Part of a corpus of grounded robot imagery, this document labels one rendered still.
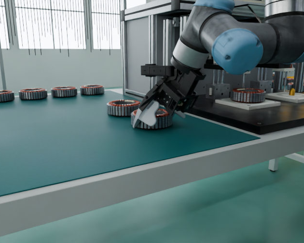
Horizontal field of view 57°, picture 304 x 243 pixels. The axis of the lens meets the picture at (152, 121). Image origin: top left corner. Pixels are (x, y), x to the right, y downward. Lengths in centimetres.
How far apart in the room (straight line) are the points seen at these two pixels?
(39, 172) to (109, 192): 12
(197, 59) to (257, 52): 15
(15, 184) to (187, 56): 40
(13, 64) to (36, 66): 48
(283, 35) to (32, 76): 675
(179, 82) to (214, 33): 17
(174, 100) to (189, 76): 6
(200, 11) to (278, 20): 15
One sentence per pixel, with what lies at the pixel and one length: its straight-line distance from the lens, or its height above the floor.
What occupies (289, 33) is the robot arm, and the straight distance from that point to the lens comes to 59.
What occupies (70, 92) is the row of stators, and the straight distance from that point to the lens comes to 127.
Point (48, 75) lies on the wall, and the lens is 718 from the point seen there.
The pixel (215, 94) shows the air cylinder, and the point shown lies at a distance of 107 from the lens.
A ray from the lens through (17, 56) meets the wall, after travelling 708.
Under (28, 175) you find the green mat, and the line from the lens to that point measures 50.
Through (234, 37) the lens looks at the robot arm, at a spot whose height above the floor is 97.
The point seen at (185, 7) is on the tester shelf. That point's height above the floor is 108.
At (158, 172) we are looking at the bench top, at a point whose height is 74.
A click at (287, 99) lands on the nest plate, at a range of 112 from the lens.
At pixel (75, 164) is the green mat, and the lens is 52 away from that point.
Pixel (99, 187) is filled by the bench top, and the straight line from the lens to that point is 46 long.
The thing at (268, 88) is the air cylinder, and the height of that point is 79.
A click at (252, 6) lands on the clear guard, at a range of 83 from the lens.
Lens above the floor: 95
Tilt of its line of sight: 14 degrees down
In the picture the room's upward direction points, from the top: straight up
